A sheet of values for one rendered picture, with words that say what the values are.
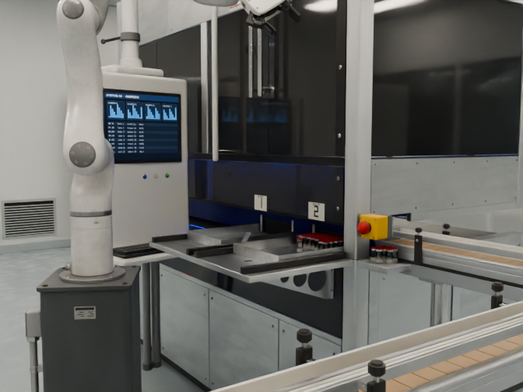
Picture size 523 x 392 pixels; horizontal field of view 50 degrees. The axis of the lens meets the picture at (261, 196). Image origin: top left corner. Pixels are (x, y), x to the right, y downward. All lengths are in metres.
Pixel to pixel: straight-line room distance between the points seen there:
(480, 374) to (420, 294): 1.23
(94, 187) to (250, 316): 0.97
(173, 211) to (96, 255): 0.95
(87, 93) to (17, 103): 5.33
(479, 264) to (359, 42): 0.75
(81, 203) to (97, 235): 0.10
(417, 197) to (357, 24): 0.63
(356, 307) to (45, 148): 5.60
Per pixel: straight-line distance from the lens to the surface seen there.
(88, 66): 1.68
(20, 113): 6.98
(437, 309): 1.83
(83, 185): 1.72
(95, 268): 1.69
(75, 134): 1.62
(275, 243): 2.00
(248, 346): 2.42
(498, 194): 2.40
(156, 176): 2.51
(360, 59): 1.80
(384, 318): 1.97
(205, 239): 2.07
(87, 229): 1.67
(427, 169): 2.04
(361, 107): 1.79
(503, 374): 0.93
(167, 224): 2.57
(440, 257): 1.73
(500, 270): 1.63
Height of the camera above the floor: 1.25
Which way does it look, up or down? 5 degrees down
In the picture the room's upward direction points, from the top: straight up
